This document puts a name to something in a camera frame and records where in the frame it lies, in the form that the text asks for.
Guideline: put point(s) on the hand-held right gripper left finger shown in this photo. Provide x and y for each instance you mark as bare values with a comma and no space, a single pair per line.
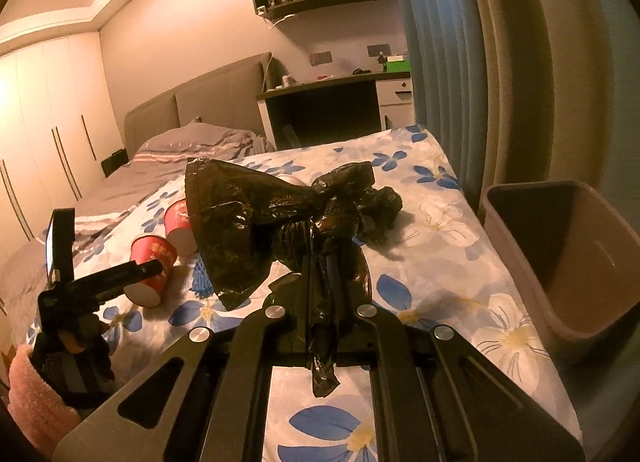
285,337

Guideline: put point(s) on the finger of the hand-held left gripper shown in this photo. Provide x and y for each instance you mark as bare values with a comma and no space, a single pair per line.
125,276

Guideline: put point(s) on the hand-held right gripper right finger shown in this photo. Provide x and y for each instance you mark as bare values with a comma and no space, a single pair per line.
380,342

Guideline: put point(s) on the red paper cup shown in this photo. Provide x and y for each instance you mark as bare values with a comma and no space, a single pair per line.
177,224
150,254

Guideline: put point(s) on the blue foam mesh sleeve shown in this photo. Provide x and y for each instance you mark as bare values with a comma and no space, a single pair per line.
202,277

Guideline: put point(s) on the black plastic bag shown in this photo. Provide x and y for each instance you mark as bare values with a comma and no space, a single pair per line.
240,222
382,204

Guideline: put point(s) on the grey plastic waste bin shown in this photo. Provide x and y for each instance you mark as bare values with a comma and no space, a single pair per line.
565,262

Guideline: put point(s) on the person's left forearm pink sleeve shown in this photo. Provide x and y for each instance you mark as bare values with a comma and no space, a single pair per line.
35,397

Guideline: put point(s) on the person's left hand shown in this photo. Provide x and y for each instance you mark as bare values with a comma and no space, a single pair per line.
67,340

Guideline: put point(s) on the grey striped bedding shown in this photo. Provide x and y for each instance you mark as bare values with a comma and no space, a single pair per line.
150,176

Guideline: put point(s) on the black bedside box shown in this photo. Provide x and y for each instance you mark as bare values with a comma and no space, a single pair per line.
113,162

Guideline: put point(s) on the white wardrobe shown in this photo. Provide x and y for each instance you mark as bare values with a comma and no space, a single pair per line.
50,116

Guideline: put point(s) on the grey upholstered headboard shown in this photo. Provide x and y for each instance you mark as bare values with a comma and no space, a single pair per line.
210,96

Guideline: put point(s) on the white drawer unit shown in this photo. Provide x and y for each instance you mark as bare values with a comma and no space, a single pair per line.
395,99

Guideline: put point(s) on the small white desk cup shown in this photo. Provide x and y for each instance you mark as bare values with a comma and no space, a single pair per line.
288,80

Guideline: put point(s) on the dark top desk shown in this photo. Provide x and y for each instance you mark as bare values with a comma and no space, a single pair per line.
320,84

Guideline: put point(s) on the green box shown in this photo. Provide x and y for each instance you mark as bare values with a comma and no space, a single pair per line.
397,65

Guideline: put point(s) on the blue pleated curtain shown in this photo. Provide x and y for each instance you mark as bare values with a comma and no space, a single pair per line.
430,66

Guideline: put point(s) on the small desk figurine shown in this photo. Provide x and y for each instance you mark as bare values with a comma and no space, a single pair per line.
382,61

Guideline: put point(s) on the grey curtain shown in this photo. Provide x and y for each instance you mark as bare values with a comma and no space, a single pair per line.
500,66

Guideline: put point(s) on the grey wall socket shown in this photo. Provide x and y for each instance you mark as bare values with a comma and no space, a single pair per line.
320,57
377,49

